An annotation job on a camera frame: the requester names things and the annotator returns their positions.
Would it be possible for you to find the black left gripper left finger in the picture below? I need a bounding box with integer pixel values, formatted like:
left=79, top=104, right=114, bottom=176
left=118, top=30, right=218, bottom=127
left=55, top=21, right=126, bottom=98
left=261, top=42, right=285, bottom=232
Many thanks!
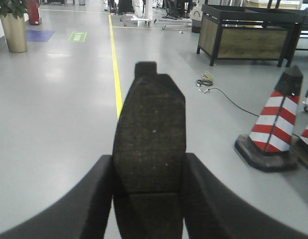
left=0, top=155, right=113, bottom=239

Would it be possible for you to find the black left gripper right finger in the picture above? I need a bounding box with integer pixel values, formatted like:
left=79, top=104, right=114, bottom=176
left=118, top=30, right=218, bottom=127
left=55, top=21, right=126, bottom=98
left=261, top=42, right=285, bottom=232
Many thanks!
left=182, top=153, right=308, bottom=239

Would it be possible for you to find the dark brake pad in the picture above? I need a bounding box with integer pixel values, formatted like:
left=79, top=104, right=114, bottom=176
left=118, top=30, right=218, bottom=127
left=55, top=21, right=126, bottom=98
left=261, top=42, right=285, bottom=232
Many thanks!
left=112, top=62, right=186, bottom=239

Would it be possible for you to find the red white traffic cone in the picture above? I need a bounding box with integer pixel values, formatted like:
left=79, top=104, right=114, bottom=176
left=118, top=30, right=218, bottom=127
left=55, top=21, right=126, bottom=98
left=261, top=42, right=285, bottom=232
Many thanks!
left=235, top=66, right=303, bottom=172

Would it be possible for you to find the black wooden planter box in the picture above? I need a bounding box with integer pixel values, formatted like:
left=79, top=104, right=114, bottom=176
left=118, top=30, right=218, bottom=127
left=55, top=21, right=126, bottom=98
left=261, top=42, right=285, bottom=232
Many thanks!
left=196, top=4, right=308, bottom=67

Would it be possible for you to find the potted plant gold pot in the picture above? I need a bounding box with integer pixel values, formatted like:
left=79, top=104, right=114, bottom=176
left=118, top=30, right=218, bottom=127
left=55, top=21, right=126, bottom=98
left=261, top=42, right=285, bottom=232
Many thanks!
left=0, top=0, right=28, bottom=53

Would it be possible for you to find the black floor cable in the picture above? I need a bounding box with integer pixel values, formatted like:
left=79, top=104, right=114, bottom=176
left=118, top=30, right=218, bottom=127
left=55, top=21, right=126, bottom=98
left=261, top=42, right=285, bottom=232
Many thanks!
left=195, top=70, right=259, bottom=118

